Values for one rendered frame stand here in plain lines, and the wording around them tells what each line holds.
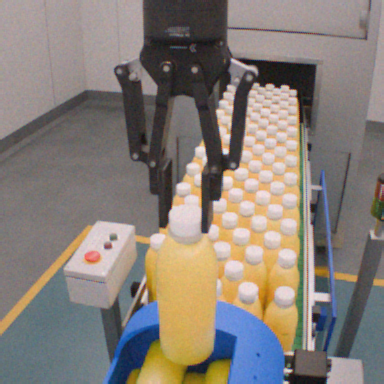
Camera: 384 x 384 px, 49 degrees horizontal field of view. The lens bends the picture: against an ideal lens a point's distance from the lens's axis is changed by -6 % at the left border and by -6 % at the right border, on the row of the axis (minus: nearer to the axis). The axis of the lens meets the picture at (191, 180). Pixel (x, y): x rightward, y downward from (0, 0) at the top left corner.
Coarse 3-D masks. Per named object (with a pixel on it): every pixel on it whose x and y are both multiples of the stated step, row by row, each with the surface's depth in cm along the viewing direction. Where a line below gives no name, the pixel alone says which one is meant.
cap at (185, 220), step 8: (176, 208) 48; (184, 208) 48; (192, 208) 48; (168, 216) 47; (176, 216) 47; (184, 216) 47; (192, 216) 47; (200, 216) 47; (176, 224) 46; (184, 224) 46; (192, 224) 46; (200, 224) 46; (176, 232) 47; (184, 232) 46; (192, 232) 46; (200, 232) 47
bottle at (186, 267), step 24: (168, 240) 48; (192, 240) 46; (168, 264) 47; (192, 264) 47; (216, 264) 49; (168, 288) 48; (192, 288) 48; (216, 288) 51; (168, 312) 50; (192, 312) 49; (168, 336) 52; (192, 336) 51; (192, 360) 53
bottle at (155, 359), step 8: (152, 344) 71; (152, 352) 68; (160, 352) 68; (152, 360) 67; (160, 360) 66; (168, 360) 66; (144, 368) 66; (152, 368) 65; (160, 368) 65; (168, 368) 65; (176, 368) 66; (184, 368) 68; (144, 376) 64; (152, 376) 63; (160, 376) 63; (168, 376) 64; (176, 376) 65; (184, 376) 67
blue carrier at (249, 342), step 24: (144, 312) 69; (216, 312) 64; (240, 312) 66; (144, 336) 74; (216, 336) 70; (240, 336) 62; (264, 336) 65; (120, 360) 72; (144, 360) 77; (240, 360) 58; (264, 360) 61
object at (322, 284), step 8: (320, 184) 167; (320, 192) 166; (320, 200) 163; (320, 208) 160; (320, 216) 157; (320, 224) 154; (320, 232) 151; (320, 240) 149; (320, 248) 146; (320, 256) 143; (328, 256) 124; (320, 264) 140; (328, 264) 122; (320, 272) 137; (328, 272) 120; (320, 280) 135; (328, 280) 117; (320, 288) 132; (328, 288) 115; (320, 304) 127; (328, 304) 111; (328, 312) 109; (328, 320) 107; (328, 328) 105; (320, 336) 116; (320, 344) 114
